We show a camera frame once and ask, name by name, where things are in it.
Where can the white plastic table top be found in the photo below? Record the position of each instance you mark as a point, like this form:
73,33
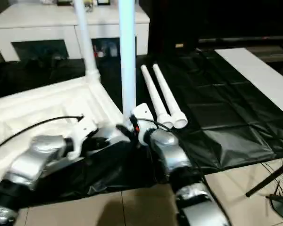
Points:
37,103

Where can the white plastic table leg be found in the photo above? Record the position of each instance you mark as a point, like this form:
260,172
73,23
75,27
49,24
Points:
86,42
167,94
127,58
155,94

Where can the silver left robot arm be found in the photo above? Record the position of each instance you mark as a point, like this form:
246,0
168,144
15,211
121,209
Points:
30,157

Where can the red and white container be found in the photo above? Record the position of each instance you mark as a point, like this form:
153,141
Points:
99,53

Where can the black plastic mat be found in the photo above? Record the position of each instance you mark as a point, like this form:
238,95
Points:
214,106

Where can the small yellow label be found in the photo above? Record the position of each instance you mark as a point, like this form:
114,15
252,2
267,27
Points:
179,44

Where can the white sideboard cabinet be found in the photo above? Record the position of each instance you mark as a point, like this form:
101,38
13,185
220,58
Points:
37,18

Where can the white flat board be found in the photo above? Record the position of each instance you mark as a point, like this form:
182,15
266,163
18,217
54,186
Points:
257,70

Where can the black tripod leg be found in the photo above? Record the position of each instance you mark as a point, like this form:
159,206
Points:
268,179

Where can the black low cabinet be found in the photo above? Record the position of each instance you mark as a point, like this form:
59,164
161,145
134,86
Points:
226,18

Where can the black tripod base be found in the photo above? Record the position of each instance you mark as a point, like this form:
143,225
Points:
281,207

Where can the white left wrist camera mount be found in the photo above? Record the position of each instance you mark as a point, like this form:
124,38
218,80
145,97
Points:
82,131

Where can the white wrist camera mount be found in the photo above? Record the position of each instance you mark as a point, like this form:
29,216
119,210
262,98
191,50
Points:
141,111
82,131

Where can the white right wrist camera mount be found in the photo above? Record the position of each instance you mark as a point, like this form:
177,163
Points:
141,111

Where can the dark frame with yellow cards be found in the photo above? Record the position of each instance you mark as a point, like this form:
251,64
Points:
101,2

